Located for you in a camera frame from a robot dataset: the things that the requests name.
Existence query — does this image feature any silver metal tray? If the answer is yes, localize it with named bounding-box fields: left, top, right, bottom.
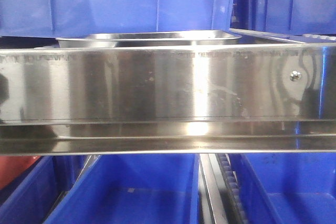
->
left=57, top=30, right=242, bottom=48

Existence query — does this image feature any blue bin lower middle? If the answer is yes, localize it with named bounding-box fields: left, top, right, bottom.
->
left=46, top=154, right=199, bottom=223

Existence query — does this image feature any blue bin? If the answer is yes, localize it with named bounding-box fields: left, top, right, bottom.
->
left=229, top=153, right=335, bottom=223
left=46, top=154, right=199, bottom=223
left=1, top=155, right=86, bottom=223

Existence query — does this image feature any shelf bolt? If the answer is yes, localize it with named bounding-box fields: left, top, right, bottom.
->
left=289, top=70, right=302, bottom=82

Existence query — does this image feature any blue bin lower right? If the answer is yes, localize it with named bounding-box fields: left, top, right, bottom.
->
left=229, top=153, right=335, bottom=223

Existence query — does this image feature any blue crate upper right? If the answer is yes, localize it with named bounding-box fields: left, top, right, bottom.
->
left=231, top=0, right=335, bottom=35

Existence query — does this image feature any large blue crate upper left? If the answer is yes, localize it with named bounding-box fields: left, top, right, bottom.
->
left=1, top=0, right=233, bottom=38

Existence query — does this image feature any red object lower left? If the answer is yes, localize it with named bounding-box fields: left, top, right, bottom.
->
left=1, top=156, right=40, bottom=189

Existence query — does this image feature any blue bin lower left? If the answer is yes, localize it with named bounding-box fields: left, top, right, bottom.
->
left=1, top=155, right=86, bottom=223

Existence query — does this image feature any stainless steel shelf front rail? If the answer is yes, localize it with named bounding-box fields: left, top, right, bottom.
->
left=1, top=43, right=335, bottom=155

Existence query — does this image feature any roller track rail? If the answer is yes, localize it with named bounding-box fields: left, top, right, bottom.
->
left=198, top=153, right=249, bottom=223

